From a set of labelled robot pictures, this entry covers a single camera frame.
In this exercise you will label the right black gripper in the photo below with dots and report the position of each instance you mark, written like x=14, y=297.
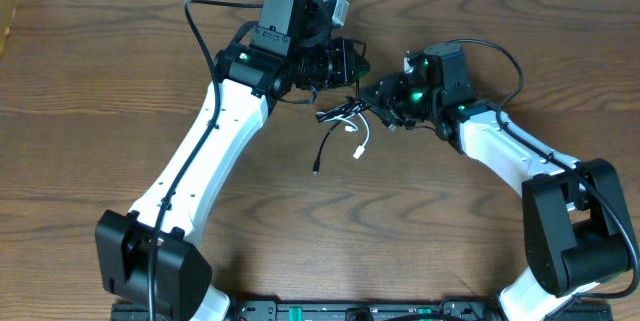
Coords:
x=388, y=98

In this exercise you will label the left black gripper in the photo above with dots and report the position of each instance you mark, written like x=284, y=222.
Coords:
x=344, y=62

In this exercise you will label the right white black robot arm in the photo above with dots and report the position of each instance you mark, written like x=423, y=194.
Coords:
x=578, y=235

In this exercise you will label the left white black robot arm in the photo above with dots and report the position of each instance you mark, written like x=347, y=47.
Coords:
x=149, y=256

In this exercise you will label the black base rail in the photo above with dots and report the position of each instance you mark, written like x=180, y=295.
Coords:
x=458, y=307

